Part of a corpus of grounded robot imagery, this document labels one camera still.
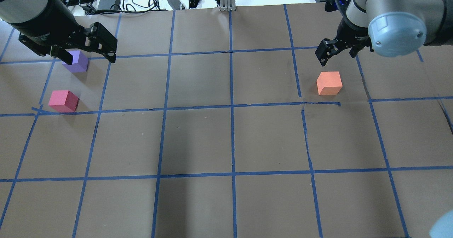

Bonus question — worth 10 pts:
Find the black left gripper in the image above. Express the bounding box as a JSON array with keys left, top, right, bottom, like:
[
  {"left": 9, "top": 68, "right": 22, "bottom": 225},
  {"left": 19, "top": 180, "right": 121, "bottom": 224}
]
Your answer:
[{"left": 18, "top": 5, "right": 118, "bottom": 65}]

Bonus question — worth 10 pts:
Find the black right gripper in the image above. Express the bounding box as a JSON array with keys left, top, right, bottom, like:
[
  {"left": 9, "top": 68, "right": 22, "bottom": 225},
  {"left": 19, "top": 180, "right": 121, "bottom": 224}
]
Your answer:
[{"left": 315, "top": 19, "right": 372, "bottom": 67}]

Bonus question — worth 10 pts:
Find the orange foam cube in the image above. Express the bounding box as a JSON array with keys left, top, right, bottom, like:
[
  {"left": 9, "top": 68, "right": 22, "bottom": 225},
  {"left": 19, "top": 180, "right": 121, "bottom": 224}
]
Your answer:
[{"left": 316, "top": 71, "right": 343, "bottom": 95}]

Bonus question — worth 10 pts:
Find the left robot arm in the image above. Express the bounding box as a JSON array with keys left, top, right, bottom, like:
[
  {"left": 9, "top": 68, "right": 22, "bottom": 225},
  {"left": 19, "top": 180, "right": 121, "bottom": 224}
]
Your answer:
[{"left": 0, "top": 0, "right": 117, "bottom": 65}]

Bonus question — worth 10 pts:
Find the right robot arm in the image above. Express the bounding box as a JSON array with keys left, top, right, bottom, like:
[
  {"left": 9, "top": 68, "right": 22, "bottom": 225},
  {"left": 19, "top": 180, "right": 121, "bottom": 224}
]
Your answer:
[{"left": 315, "top": 0, "right": 453, "bottom": 66}]

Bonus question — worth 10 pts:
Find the purple foam cube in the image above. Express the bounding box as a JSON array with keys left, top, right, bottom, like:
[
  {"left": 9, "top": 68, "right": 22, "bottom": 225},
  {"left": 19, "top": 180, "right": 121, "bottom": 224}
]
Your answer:
[{"left": 62, "top": 50, "right": 89, "bottom": 73}]

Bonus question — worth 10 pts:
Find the red foam cube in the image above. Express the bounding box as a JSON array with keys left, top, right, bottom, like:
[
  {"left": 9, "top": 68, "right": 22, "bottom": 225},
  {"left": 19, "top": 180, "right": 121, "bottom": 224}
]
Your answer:
[{"left": 47, "top": 90, "right": 79, "bottom": 113}]

